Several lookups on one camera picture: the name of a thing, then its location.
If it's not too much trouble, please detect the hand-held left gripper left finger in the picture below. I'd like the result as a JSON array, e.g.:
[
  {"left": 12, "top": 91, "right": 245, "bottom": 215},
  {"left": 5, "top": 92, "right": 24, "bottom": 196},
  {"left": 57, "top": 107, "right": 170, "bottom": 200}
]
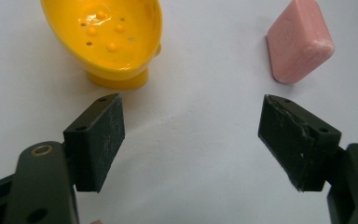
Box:
[{"left": 2, "top": 92, "right": 127, "bottom": 224}]

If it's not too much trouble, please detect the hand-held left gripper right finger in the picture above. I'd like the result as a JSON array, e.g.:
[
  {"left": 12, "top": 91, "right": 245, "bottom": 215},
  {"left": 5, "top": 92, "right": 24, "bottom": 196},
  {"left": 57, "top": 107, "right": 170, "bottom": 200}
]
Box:
[{"left": 257, "top": 93, "right": 358, "bottom": 224}]

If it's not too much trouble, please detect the pink soap bar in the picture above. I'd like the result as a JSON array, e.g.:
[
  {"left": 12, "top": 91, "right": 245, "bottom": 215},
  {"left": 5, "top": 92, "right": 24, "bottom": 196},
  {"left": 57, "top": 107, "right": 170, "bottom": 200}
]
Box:
[{"left": 266, "top": 0, "right": 337, "bottom": 85}]

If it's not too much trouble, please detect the yellow soap dish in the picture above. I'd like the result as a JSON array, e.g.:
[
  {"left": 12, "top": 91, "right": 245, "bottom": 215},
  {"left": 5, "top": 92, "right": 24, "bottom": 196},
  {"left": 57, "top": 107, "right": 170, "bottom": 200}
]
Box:
[{"left": 40, "top": 0, "right": 163, "bottom": 91}]

